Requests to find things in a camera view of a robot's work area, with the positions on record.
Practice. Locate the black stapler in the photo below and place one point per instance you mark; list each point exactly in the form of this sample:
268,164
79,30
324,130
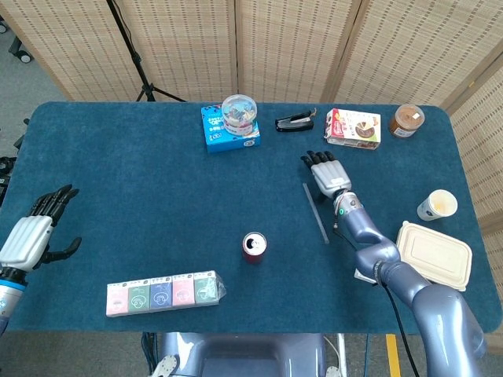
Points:
292,125

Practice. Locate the bamboo folding screen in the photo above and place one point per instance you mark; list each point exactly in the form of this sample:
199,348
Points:
275,47

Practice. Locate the wrapped tissue multipack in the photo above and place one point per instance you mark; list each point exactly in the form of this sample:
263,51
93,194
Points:
165,294

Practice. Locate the black caster wheel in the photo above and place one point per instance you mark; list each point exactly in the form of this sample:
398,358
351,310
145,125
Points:
21,55

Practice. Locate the beige lidded food container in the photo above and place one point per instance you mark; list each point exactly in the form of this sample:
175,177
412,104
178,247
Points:
436,251

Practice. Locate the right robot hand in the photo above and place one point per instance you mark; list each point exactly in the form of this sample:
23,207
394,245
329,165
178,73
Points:
330,176

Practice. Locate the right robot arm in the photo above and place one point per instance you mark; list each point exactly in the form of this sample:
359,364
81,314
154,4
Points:
432,306

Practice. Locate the small white box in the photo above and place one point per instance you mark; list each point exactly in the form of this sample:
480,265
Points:
361,275

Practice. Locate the clear tub of coloured clips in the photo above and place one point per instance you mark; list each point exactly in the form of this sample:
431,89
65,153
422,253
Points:
239,114

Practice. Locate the blue cardboard box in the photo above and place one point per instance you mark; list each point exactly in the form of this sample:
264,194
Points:
230,143

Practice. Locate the grey robot torso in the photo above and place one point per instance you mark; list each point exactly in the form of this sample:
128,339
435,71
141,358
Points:
243,353

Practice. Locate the white paper cup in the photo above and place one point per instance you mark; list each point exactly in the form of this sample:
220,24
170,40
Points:
432,210

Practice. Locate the blue felt table cover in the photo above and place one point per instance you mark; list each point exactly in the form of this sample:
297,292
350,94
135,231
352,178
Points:
118,157

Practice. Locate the black equipment beside table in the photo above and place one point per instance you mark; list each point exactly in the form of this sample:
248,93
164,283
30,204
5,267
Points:
6,173

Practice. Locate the brown jar with clear lid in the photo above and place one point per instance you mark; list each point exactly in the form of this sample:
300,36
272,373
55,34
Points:
406,121

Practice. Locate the red soda can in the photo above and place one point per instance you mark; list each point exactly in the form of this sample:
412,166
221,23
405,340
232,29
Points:
254,257

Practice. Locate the black tripod stand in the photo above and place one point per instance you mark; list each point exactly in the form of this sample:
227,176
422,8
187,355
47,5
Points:
135,59

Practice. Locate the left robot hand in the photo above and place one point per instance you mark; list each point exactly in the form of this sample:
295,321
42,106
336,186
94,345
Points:
27,239

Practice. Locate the clear plastic straw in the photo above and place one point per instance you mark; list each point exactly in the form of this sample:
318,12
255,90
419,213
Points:
316,214

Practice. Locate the white and red snack box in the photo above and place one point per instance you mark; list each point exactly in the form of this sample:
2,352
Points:
353,129

